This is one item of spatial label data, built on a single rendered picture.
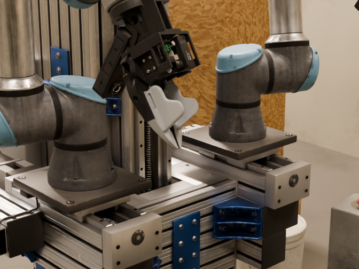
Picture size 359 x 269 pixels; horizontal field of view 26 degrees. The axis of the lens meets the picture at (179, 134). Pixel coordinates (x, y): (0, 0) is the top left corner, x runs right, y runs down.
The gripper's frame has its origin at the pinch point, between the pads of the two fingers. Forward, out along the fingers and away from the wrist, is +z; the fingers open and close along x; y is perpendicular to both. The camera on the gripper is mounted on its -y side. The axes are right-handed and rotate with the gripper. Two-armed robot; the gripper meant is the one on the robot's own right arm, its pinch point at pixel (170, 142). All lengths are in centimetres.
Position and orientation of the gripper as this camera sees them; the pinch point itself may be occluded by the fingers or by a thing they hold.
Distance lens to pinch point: 109.6
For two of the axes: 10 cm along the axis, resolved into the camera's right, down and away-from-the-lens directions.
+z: 3.5, 9.3, -1.0
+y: 7.4, -3.4, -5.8
